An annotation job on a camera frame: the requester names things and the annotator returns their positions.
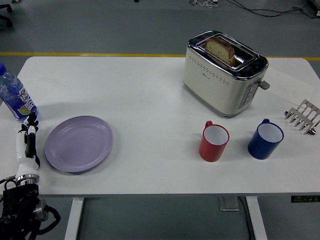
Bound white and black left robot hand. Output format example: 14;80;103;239
15;112;41;184

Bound purple plate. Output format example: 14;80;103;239
44;115;114;174

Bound clear plastic water bottle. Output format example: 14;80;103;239
0;62;40;124

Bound white table leg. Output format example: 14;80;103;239
64;197;85;240
245;196;269;240

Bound black office chair base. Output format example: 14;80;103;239
0;4;13;28

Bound red mug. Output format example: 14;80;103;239
198;120;230;163

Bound cream and chrome toaster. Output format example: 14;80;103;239
182;30;271;119

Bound grey floor socket box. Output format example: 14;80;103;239
217;196;241;212

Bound slice of brown bread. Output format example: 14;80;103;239
205;37;236;66

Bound blue mug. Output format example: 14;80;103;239
247;118;285;160

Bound white sheet of paper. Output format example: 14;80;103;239
261;68;316;106

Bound silver metal toast rack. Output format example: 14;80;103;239
284;99;320;137

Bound black table control panel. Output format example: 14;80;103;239
290;195;320;204

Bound white cables bundle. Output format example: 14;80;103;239
188;0;219;7

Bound black floor cable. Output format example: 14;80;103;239
226;0;320;20

